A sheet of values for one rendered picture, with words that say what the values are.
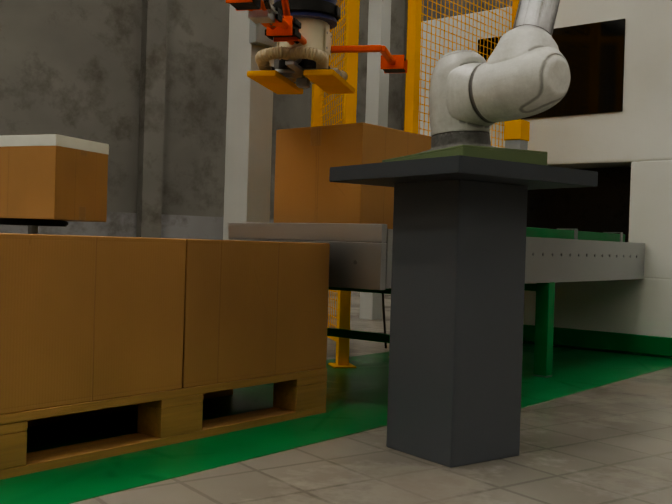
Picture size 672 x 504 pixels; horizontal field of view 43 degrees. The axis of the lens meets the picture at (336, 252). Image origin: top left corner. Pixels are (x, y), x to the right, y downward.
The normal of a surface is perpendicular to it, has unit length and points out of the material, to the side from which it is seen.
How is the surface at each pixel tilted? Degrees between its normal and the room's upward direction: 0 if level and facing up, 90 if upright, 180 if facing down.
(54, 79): 90
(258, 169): 90
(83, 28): 90
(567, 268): 90
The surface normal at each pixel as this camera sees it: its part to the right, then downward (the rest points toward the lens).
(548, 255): 0.77, 0.03
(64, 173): 0.93, 0.03
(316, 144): -0.64, -0.01
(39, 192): -0.37, 0.00
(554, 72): 0.61, 0.06
